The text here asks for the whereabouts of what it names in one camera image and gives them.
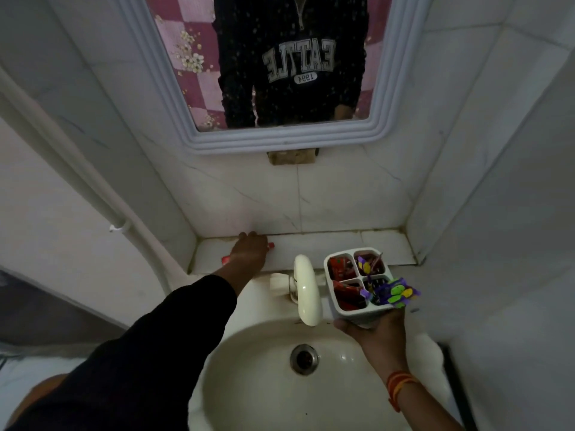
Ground bundle of purple green toothbrushes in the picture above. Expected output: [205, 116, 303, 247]
[357, 252, 423, 311]

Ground metal sink drain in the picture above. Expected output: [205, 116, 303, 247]
[290, 344, 321, 377]

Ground person's right hand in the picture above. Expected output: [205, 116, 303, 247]
[334, 305, 408, 386]

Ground person's left forearm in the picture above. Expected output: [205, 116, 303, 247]
[4, 274, 238, 431]

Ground orange thread wristband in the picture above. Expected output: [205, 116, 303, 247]
[386, 370, 426, 413]

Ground person's right forearm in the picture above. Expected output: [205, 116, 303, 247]
[387, 371, 466, 431]

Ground brown block under mirror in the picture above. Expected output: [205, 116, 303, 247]
[267, 148, 320, 167]

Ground red packet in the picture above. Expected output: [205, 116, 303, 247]
[335, 283, 368, 311]
[327, 256, 356, 281]

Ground white ceramic sink basin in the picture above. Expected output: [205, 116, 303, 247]
[188, 265, 455, 431]

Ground white framed wall mirror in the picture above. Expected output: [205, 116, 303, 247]
[114, 0, 435, 156]

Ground white faucet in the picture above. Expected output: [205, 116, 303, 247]
[270, 254, 325, 327]

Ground white wall pipe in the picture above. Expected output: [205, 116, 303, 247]
[0, 67, 180, 310]

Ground person's left hand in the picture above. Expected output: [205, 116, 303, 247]
[226, 231, 270, 283]

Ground white four-compartment holder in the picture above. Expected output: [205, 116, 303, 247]
[323, 247, 396, 329]

